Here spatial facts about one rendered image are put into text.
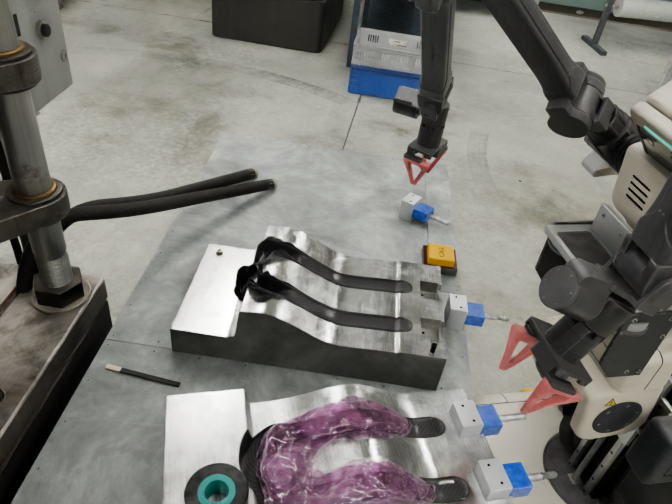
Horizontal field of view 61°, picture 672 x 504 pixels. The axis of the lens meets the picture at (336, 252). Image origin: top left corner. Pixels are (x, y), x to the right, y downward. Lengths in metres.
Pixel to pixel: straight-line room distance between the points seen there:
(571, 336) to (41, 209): 0.87
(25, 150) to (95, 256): 1.61
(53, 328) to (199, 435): 0.47
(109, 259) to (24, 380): 1.52
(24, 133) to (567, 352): 0.89
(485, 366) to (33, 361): 1.64
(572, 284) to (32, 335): 0.95
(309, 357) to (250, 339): 0.11
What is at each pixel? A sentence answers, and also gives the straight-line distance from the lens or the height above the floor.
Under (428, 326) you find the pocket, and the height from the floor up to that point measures 0.87.
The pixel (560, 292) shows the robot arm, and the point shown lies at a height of 1.19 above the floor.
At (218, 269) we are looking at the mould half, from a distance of 1.20.
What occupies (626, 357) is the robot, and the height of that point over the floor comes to 0.94.
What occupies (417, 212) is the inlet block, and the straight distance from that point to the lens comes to 1.48.
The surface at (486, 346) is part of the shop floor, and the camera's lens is 2.39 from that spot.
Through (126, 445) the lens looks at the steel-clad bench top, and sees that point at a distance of 1.01.
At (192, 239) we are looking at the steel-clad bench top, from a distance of 1.38.
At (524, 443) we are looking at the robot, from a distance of 1.78.
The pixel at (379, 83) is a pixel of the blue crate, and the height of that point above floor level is 0.11.
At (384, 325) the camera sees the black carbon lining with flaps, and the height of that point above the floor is 0.88.
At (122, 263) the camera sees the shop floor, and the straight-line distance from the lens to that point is 2.60.
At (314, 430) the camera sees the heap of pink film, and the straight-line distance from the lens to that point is 0.89.
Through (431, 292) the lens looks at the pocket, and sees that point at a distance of 1.20.
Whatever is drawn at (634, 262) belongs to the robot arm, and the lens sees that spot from 0.80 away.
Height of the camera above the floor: 1.64
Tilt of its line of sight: 38 degrees down
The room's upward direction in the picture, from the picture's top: 8 degrees clockwise
